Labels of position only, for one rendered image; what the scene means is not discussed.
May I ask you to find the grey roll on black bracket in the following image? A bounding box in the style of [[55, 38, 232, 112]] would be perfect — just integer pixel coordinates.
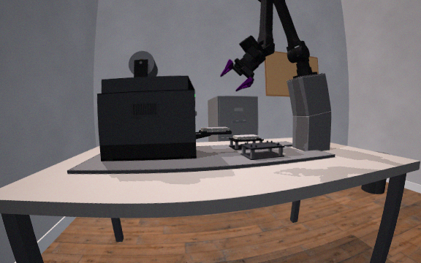
[[129, 51, 158, 77]]

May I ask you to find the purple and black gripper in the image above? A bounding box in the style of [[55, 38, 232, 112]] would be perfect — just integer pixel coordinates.
[[220, 58, 254, 91]]

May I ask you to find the black rectangular frame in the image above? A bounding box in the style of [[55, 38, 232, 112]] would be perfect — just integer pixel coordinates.
[[229, 137, 264, 150]]

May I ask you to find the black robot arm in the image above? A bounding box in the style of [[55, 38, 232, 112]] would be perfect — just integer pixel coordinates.
[[239, 0, 317, 79]]

